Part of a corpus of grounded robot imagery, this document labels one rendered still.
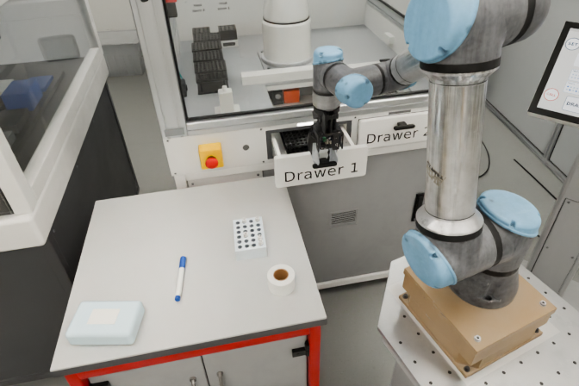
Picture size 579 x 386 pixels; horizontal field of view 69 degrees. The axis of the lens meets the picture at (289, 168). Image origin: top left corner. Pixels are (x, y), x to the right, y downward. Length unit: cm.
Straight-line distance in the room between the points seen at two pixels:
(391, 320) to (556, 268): 109
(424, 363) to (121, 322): 67
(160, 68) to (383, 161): 84
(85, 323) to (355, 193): 101
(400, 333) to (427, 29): 68
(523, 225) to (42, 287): 137
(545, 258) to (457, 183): 130
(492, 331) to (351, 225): 89
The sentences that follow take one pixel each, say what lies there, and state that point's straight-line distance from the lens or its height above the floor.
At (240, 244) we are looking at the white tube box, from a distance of 117.
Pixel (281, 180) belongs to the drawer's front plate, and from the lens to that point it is 129.
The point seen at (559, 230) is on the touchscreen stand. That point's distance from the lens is 192.
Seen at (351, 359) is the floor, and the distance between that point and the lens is 188.
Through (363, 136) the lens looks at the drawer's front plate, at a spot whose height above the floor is 87.
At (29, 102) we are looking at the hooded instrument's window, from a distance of 145.
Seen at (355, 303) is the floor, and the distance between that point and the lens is 203.
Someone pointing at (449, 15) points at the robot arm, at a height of 146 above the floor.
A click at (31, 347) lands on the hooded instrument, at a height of 27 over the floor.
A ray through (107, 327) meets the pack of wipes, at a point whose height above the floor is 80.
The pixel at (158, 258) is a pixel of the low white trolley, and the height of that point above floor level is 76.
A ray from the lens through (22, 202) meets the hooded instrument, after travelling 128.
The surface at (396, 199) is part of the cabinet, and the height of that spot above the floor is 53.
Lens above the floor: 163
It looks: 36 degrees down
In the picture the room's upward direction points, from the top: 2 degrees counter-clockwise
